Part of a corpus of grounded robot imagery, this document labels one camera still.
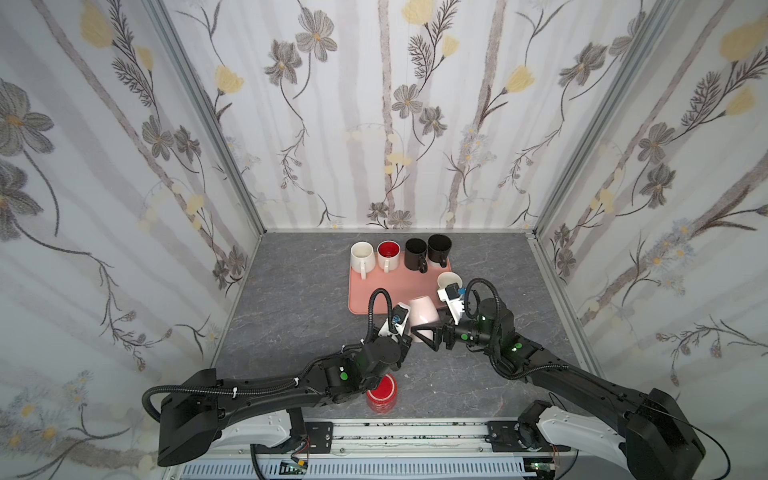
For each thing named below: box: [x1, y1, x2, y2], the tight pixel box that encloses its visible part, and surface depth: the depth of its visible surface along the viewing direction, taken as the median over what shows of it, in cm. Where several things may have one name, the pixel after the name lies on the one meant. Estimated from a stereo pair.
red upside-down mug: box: [366, 373, 398, 415], surface depth 76 cm
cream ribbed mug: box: [350, 241, 376, 280], surface depth 106 cm
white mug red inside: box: [377, 240, 401, 273], surface depth 106 cm
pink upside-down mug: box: [409, 296, 441, 343], surface depth 72 cm
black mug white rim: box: [404, 237, 428, 273], surface depth 106 cm
